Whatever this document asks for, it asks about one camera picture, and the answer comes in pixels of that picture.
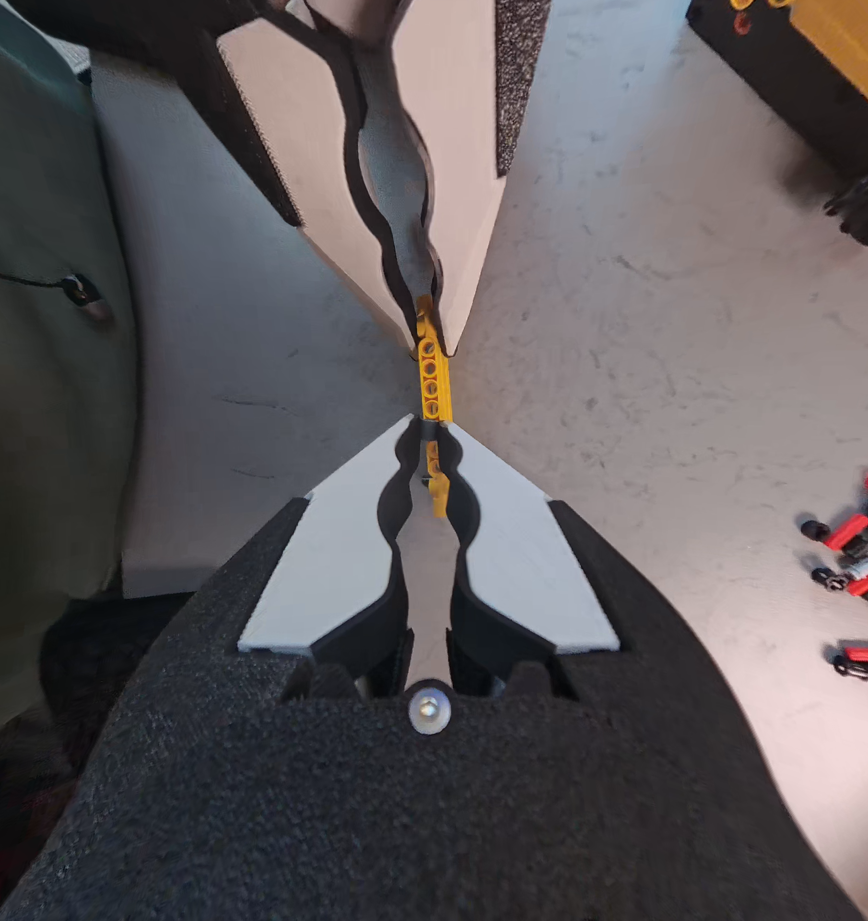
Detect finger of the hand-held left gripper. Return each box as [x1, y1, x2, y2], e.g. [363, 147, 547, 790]
[389, 0, 508, 358]
[217, 16, 422, 357]

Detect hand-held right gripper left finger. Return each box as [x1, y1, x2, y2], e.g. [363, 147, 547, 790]
[237, 416, 415, 697]

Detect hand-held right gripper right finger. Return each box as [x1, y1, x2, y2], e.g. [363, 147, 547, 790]
[446, 422, 621, 697]

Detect yellow lego beam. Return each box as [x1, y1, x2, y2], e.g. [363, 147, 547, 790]
[414, 295, 455, 519]

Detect pile of small lego pins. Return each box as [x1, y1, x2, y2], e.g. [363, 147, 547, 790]
[801, 468, 868, 681]

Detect yellow lego robot model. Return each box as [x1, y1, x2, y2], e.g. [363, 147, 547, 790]
[686, 0, 868, 247]

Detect person's left hand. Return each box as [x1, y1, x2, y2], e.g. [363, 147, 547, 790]
[310, 0, 411, 47]

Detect person's black pants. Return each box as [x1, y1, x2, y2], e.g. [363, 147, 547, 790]
[0, 590, 194, 915]

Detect person's green sweatshirt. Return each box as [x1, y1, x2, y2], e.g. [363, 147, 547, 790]
[0, 14, 141, 742]

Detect black drawstring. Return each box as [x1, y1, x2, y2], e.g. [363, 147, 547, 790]
[0, 265, 115, 322]

